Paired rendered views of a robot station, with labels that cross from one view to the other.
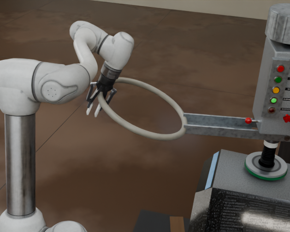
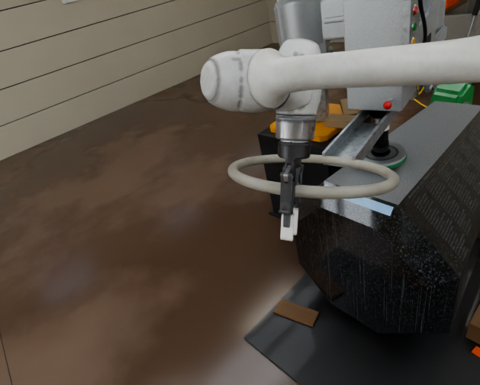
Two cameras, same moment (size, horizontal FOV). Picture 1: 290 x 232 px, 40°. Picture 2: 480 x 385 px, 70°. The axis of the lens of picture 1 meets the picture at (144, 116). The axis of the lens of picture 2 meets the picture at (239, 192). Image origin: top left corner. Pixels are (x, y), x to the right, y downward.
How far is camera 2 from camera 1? 162 cm
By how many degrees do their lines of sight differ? 42
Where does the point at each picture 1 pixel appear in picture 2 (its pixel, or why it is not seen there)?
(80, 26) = (239, 58)
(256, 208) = (433, 188)
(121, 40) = (314, 47)
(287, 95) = not seen: hidden behind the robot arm
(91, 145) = (90, 353)
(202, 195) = (393, 224)
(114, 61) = (317, 98)
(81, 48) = (376, 51)
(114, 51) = not seen: hidden behind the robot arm
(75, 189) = not seen: outside the picture
